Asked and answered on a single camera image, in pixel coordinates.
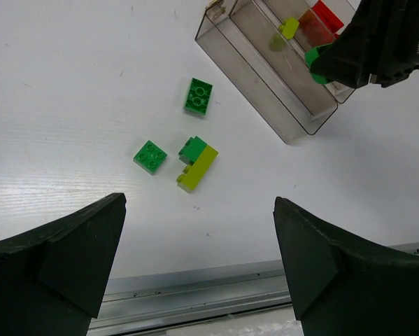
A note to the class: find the dark green sloped lego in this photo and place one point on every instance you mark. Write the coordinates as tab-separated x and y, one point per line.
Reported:
192	149

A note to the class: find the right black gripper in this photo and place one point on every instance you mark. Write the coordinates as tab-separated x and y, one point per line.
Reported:
384	46

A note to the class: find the small lime lego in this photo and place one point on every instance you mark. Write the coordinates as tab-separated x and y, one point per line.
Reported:
289	27

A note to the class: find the aluminium frame rail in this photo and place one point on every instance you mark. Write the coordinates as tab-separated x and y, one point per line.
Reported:
141	304

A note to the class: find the green lego two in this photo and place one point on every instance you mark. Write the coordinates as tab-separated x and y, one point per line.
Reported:
198	97

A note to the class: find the clear right container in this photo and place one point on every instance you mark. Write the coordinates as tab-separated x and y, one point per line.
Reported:
342	9

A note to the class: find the red lego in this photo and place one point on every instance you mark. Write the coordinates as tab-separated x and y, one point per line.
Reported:
319	24

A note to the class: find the small green square lego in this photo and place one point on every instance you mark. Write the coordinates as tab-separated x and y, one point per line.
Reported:
150	157

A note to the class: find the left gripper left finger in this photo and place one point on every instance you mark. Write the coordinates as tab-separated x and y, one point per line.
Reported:
53	277

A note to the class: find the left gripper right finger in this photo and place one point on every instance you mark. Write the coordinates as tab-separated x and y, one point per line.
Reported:
342	284

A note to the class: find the clear left container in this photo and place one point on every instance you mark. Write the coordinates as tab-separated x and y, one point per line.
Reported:
242	38

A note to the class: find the lime lego block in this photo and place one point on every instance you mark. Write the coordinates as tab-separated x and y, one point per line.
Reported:
194	173

